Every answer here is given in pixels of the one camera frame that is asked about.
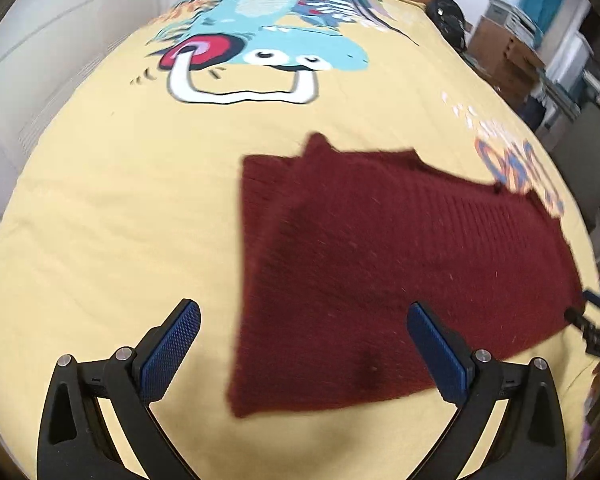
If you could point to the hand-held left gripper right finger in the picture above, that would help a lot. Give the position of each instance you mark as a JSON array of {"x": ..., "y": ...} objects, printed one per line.
[{"x": 437, "y": 355}]

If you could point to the white wardrobe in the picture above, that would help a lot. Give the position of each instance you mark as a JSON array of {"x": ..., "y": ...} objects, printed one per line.
[{"x": 55, "y": 35}]

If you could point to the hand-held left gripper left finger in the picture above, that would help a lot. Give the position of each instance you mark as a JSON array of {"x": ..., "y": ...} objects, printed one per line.
[{"x": 172, "y": 355}]

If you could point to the maroon knit sweater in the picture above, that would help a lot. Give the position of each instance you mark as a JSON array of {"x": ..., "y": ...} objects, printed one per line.
[{"x": 380, "y": 260}]

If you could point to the grey storage box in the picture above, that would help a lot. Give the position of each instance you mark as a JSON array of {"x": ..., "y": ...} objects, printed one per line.
[{"x": 497, "y": 10}]

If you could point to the black backpack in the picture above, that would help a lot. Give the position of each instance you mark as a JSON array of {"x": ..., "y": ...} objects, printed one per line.
[{"x": 447, "y": 15}]

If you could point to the dark blue bag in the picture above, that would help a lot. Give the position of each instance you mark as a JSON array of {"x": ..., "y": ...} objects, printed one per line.
[{"x": 535, "y": 110}]

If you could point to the yellow printed blanket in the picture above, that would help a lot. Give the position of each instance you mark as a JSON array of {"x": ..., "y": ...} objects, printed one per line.
[{"x": 105, "y": 210}]

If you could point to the wooden drawer cabinet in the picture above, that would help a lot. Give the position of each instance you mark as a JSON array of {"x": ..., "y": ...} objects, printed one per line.
[{"x": 505, "y": 60}]

